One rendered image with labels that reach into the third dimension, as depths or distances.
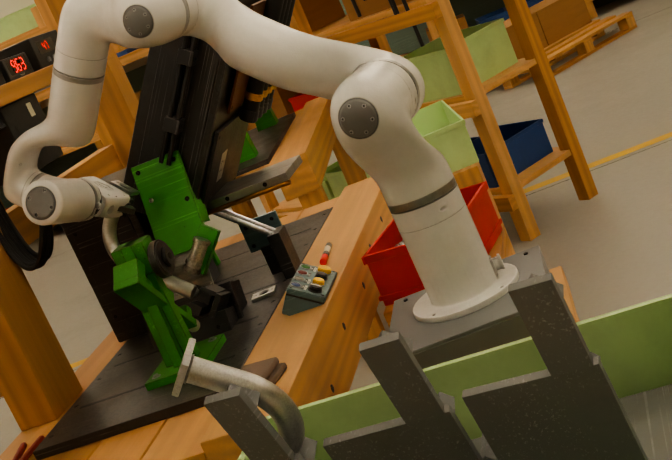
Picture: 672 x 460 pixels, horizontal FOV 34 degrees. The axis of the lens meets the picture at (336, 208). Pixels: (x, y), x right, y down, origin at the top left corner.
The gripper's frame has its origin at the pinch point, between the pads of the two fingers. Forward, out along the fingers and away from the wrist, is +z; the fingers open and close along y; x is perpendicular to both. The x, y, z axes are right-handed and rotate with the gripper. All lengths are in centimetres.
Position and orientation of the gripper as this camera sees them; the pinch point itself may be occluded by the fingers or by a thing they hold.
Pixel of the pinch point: (119, 196)
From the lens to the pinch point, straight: 231.7
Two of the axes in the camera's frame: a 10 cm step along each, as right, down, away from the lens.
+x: -4.2, 8.9, 1.5
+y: -8.7, -4.5, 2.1
